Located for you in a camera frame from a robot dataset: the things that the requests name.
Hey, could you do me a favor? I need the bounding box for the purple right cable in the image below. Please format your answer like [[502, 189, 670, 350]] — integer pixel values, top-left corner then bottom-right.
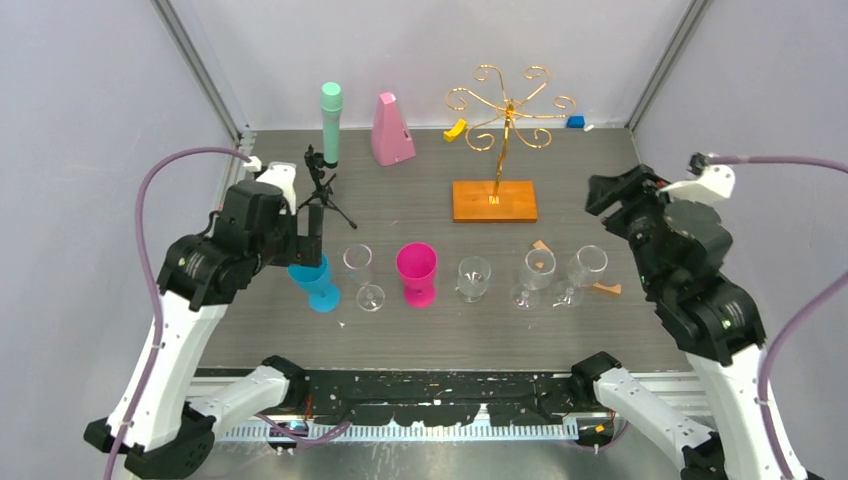
[[708, 154, 848, 480]]

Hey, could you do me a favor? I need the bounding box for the pink wine glass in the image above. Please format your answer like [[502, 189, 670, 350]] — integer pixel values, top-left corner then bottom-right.
[[395, 242, 438, 308]]

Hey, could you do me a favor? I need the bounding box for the black base bar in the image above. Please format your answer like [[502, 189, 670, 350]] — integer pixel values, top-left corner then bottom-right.
[[280, 370, 610, 427]]

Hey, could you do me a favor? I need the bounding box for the small wooden arch block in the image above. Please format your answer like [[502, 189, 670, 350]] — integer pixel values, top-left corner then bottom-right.
[[591, 283, 622, 296]]

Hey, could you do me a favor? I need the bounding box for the gold wire wine glass rack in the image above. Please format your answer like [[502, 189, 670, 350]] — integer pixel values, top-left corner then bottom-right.
[[445, 64, 577, 224]]

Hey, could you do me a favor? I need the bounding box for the clear flute glass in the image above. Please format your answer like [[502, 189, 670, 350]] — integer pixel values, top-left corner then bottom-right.
[[342, 244, 385, 313]]

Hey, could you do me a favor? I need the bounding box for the clear ribbed tumbler glass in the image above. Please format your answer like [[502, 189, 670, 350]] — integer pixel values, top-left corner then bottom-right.
[[457, 256, 491, 303]]

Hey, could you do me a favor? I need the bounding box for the clear wine glass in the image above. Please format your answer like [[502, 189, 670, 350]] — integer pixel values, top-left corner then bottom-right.
[[510, 248, 557, 310], [553, 245, 609, 307]]

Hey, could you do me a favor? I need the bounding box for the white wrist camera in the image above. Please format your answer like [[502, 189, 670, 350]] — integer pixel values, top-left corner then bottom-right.
[[658, 153, 736, 205], [245, 156, 297, 214]]

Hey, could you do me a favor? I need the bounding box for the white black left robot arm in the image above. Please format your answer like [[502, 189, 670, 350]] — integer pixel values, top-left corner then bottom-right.
[[84, 180, 324, 479]]

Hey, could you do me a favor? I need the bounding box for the pink metronome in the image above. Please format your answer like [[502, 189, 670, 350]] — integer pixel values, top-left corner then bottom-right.
[[371, 92, 416, 167]]

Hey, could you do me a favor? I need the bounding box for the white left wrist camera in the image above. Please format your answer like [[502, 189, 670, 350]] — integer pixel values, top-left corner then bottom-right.
[[245, 156, 297, 214]]

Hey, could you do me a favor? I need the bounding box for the blue wine glass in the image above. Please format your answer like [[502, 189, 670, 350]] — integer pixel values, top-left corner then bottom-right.
[[287, 254, 341, 313]]

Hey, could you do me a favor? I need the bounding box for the blue cube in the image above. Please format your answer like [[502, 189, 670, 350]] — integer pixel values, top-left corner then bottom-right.
[[566, 115, 586, 129]]

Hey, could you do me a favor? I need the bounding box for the black mini tripod stand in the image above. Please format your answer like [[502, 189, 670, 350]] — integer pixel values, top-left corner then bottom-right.
[[297, 144, 358, 230]]

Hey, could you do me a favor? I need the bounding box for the mint green microphone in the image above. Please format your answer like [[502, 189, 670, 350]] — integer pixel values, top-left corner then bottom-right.
[[320, 82, 344, 169]]

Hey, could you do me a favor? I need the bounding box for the yellow toy block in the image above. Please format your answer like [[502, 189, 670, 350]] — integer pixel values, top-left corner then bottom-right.
[[442, 118, 467, 143]]

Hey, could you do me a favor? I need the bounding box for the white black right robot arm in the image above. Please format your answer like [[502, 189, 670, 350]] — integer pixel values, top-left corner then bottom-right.
[[568, 165, 811, 479]]

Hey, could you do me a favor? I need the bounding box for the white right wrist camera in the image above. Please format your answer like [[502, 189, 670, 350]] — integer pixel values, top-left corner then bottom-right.
[[658, 153, 736, 205]]

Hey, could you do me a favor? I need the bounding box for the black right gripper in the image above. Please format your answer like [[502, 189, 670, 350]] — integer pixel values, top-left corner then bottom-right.
[[585, 162, 694, 294]]

